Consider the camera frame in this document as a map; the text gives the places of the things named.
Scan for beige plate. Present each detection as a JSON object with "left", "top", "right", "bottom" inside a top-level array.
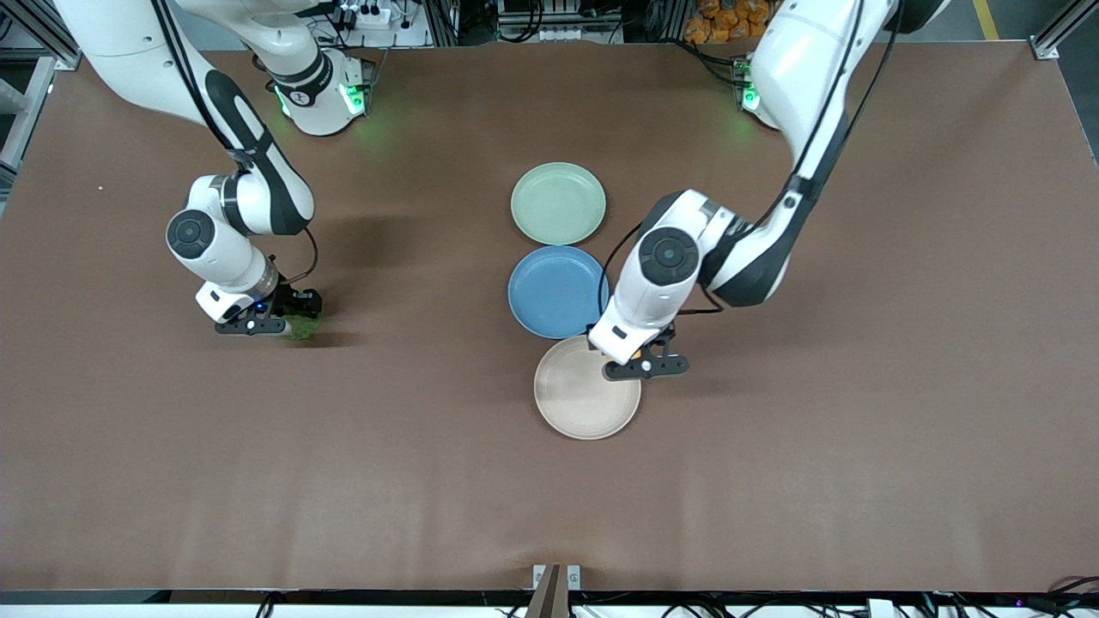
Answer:
[{"left": 533, "top": 335, "right": 642, "bottom": 441}]

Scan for blue plate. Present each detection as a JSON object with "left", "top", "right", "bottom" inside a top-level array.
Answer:
[{"left": 507, "top": 245, "right": 610, "bottom": 340}]

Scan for light green plate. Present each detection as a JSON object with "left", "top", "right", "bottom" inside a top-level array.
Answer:
[{"left": 511, "top": 162, "right": 607, "bottom": 246}]

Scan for white power strip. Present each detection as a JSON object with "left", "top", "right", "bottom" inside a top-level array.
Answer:
[{"left": 331, "top": 0, "right": 404, "bottom": 32}]

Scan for black equipment rack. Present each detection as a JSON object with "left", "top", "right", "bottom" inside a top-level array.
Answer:
[{"left": 425, "top": 0, "right": 688, "bottom": 46}]

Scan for orange snack bag pile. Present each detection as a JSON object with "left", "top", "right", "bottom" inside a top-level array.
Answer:
[{"left": 684, "top": 0, "right": 780, "bottom": 45}]

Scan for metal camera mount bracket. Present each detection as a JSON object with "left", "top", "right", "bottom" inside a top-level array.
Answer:
[{"left": 532, "top": 564, "right": 582, "bottom": 618}]

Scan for aluminium frame rail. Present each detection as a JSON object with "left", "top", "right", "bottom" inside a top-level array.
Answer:
[
  {"left": 1030, "top": 0, "right": 1099, "bottom": 61},
  {"left": 0, "top": 0, "right": 85, "bottom": 190}
]

